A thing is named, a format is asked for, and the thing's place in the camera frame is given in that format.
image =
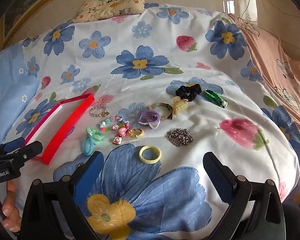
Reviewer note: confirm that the pink printed blanket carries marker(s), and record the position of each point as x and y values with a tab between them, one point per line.
277	55

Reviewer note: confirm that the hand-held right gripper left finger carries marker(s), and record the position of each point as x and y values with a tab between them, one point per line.
90	173

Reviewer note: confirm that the pink cartoon hair clip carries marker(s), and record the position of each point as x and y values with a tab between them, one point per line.
121	131

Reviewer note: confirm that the light blue flower pillow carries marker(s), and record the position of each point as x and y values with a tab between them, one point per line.
10	85

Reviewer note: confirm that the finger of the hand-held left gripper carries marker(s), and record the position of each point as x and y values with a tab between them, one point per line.
15	144
27	152

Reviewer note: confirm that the wooden headboard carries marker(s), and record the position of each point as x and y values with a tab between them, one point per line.
47	10

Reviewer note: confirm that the red cardboard box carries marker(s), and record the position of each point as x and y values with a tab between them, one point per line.
70	127

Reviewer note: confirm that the yellow claw hair clip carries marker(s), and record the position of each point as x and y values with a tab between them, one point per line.
180	106

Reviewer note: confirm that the black scrunchie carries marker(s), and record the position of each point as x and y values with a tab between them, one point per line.
182	92

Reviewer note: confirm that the green hair clip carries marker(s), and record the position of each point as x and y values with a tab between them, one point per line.
213	97

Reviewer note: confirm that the metal cuff bangle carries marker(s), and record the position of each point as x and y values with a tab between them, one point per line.
168	116

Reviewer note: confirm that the panda print pillow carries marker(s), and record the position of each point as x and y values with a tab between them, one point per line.
110	5

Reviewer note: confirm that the person's left hand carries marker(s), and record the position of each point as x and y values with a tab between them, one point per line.
10	215

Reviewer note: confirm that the pale yellow bangle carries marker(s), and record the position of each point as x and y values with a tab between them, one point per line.
140	155

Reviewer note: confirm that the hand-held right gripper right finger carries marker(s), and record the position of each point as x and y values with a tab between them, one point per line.
214	173

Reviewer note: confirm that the floral strawberry bed sheet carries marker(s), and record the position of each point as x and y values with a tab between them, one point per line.
165	55

